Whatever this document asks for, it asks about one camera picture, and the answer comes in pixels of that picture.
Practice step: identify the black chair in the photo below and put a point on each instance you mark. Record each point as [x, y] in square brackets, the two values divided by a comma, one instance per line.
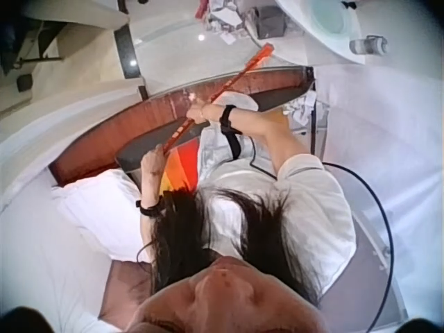
[24, 45]

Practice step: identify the grey box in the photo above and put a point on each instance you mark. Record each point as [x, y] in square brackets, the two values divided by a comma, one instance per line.
[267, 22]

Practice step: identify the crumpled white paper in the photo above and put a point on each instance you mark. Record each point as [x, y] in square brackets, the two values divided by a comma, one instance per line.
[302, 105]

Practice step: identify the heap of crumpled papers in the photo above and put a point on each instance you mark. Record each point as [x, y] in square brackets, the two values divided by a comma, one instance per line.
[225, 17]

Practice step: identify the grey capped bottle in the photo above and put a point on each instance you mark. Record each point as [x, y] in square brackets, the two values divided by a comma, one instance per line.
[368, 45]

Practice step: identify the person's left hand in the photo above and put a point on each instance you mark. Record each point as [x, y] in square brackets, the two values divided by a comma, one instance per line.
[151, 177]

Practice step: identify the white sink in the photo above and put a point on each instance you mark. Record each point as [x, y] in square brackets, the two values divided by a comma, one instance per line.
[326, 24]

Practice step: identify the rainbow striped cloth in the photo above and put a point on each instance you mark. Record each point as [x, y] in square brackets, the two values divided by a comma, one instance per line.
[180, 166]

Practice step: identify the black wrist band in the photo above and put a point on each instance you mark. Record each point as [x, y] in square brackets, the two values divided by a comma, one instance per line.
[229, 119]
[150, 209]

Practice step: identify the person's right hand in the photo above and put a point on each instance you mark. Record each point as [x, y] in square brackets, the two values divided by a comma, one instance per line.
[208, 113]

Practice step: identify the long orange stick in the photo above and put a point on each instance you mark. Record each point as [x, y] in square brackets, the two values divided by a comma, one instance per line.
[243, 74]

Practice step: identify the white pillow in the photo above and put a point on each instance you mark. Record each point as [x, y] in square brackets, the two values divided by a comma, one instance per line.
[97, 215]

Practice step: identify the brown wooden headboard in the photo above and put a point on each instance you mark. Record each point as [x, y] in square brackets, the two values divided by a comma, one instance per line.
[114, 138]

